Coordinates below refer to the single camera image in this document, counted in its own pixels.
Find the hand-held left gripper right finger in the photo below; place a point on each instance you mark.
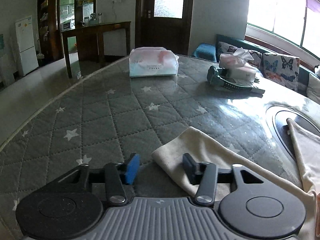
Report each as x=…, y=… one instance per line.
x=188, y=167

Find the white refrigerator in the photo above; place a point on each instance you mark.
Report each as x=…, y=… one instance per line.
x=26, y=45

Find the blue sofa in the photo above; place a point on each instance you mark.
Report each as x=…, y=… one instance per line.
x=230, y=39

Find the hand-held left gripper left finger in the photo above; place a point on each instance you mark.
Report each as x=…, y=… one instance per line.
x=132, y=167

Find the grey cushion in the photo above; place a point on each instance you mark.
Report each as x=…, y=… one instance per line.
x=314, y=86

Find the large white tissue pack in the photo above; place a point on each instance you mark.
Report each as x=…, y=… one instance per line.
x=152, y=63

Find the white microwave oven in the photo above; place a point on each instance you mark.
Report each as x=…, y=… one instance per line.
x=67, y=25

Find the glass jar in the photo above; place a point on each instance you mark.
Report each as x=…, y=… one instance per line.
x=86, y=21
x=93, y=18
x=100, y=17

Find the cream garment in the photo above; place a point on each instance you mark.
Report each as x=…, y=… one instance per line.
x=212, y=150

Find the grey quilted star table cover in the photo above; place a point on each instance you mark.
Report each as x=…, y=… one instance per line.
x=100, y=120

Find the dark wooden shelf cabinet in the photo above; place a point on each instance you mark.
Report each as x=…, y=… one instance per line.
x=50, y=42

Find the window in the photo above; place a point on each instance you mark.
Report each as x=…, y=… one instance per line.
x=287, y=5

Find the pink tissue pack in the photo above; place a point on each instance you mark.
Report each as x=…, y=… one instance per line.
x=232, y=60

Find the round black induction cooktop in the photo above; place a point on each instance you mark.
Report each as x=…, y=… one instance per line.
x=282, y=127

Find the dark wooden console table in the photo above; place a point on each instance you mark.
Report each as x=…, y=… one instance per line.
x=95, y=27

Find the blue throw blanket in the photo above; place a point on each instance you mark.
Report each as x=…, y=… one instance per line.
x=205, y=51

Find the green lint brush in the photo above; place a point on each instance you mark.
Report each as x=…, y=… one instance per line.
x=225, y=82

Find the dark wooden door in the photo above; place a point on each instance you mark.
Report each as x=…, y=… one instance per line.
x=162, y=35

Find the long butterfly print pillow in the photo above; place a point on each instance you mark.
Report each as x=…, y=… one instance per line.
x=257, y=57

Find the square butterfly print pillow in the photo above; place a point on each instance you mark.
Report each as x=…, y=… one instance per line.
x=280, y=70

